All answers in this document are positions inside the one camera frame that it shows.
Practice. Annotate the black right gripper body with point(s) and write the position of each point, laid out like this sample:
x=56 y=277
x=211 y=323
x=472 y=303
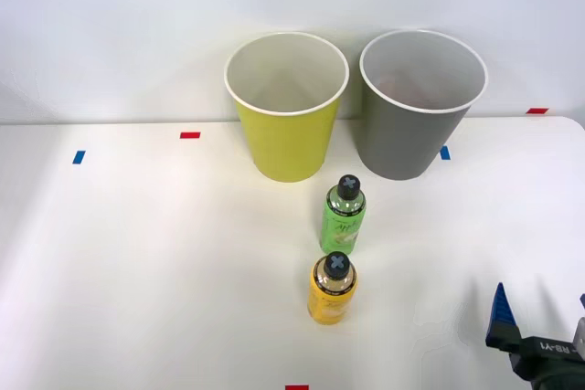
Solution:
x=548 y=362

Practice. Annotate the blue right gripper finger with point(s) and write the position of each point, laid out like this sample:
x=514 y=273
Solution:
x=582 y=302
x=502 y=317

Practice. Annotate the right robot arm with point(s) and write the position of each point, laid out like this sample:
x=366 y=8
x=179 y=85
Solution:
x=581 y=333

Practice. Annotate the yellow label plastic bottle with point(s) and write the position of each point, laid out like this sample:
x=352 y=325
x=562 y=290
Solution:
x=330 y=301

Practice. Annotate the green label plastic bottle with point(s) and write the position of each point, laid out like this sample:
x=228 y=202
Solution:
x=342 y=228

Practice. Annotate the grey plastic waste bin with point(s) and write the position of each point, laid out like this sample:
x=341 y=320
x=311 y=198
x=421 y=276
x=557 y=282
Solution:
x=402 y=139

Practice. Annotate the yellow-green plastic waste bin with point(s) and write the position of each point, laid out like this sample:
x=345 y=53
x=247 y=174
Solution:
x=288 y=143

